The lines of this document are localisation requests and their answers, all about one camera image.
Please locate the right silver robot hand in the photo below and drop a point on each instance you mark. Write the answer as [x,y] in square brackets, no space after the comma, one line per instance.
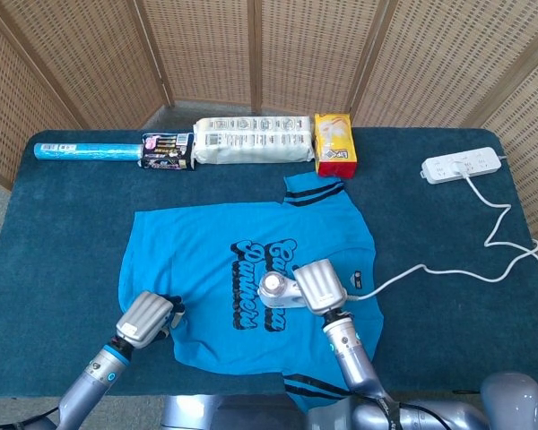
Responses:
[320,286]

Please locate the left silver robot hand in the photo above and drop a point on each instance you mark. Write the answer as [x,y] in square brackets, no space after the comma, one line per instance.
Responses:
[143,318]

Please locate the blue printed t-shirt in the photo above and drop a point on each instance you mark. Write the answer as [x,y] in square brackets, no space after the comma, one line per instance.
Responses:
[197,269]

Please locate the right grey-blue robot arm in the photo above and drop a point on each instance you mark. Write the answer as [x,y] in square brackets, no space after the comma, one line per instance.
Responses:
[358,367]

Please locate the grey robot torso base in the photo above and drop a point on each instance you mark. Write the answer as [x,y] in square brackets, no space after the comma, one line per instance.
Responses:
[184,412]

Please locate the dark teal table cloth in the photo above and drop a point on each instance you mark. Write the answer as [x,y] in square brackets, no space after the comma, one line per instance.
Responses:
[72,224]

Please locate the yellow and red tissue pack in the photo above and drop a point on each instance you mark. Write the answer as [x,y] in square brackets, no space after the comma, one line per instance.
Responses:
[334,143]

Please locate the long white tissue pack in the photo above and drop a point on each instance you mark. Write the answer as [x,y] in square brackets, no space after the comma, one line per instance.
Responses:
[251,141]

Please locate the dark sanitary pad package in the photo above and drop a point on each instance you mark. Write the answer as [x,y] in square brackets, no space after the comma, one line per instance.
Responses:
[166,152]

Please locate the blue plastic-wrapped roll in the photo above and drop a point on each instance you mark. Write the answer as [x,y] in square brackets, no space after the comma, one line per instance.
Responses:
[89,151]

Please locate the white power strip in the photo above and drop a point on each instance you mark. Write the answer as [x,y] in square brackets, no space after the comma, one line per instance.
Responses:
[484,163]

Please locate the wicker folding screen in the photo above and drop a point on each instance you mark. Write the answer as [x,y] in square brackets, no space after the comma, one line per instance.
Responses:
[206,45]

